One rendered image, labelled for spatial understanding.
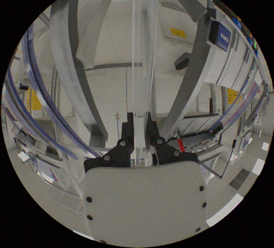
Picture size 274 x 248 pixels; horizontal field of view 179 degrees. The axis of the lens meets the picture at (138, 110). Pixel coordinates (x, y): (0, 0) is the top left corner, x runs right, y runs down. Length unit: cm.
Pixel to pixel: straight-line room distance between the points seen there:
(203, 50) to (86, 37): 22
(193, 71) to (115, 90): 187
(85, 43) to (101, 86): 196
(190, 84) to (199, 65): 6
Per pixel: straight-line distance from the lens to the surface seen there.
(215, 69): 27
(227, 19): 25
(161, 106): 211
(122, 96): 201
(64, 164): 89
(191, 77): 26
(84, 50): 17
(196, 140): 58
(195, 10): 21
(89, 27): 19
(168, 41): 48
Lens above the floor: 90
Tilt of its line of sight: 3 degrees up
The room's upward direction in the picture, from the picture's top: 178 degrees clockwise
